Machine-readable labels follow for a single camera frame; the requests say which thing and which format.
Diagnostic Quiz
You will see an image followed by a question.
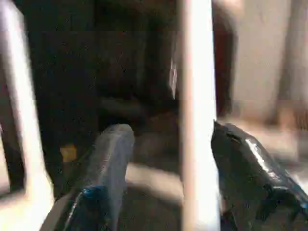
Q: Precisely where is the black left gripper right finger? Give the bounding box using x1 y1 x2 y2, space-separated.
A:
210 120 308 231

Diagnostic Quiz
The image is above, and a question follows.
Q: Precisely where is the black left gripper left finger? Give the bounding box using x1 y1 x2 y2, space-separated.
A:
40 123 136 231

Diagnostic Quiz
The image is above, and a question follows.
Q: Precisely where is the black plastic mat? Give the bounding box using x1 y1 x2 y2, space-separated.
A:
48 111 231 231

